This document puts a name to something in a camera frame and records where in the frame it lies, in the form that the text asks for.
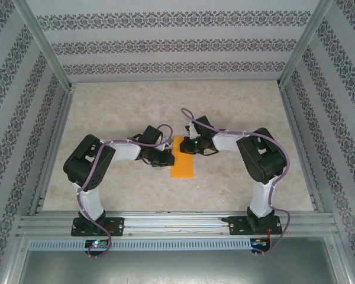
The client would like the orange paper sheet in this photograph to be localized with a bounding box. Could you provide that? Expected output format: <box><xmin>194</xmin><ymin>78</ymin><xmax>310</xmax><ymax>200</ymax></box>
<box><xmin>170</xmin><ymin>135</ymin><xmax>195</xmax><ymax>180</ymax></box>

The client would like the grey metal sheet tray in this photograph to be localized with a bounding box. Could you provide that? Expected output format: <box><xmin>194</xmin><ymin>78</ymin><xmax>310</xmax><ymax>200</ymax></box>
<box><xmin>5</xmin><ymin>250</ymin><xmax>353</xmax><ymax>284</ymax></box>

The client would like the left controller board with LEDs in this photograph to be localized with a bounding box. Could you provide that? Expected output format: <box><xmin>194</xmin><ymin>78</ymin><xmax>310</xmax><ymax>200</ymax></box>
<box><xmin>85</xmin><ymin>239</ymin><xmax>109</xmax><ymax>249</ymax></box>

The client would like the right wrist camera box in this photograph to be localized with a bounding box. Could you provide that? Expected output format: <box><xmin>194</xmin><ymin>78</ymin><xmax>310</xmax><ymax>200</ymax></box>
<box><xmin>185</xmin><ymin>120</ymin><xmax>196</xmax><ymax>139</ymax></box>

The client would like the aluminium mounting rail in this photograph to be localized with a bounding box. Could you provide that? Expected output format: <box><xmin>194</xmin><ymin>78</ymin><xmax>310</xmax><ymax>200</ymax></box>
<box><xmin>17</xmin><ymin>210</ymin><xmax>340</xmax><ymax>237</ymax></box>

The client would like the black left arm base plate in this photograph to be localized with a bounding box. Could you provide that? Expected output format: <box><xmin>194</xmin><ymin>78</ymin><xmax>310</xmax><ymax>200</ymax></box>
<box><xmin>71</xmin><ymin>217</ymin><xmax>125</xmax><ymax>237</ymax></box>

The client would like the grey slotted cable duct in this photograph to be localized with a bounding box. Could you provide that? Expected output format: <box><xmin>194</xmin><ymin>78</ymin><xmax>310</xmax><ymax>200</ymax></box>
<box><xmin>28</xmin><ymin>238</ymin><xmax>252</xmax><ymax>251</ymax></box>

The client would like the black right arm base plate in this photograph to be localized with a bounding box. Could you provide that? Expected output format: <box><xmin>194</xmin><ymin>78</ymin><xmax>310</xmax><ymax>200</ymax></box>
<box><xmin>229</xmin><ymin>215</ymin><xmax>283</xmax><ymax>237</ymax></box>

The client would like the aluminium table side rail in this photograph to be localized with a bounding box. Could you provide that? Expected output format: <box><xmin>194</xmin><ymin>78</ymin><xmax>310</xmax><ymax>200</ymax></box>
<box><xmin>29</xmin><ymin>85</ymin><xmax>77</xmax><ymax>215</ymax></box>
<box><xmin>279</xmin><ymin>85</ymin><xmax>325</xmax><ymax>213</ymax></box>

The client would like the aluminium frame post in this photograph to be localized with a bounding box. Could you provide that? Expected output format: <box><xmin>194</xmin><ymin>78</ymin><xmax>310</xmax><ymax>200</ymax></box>
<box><xmin>14</xmin><ymin>0</ymin><xmax>78</xmax><ymax>92</ymax></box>
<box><xmin>277</xmin><ymin>0</ymin><xmax>337</xmax><ymax>89</ymax></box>

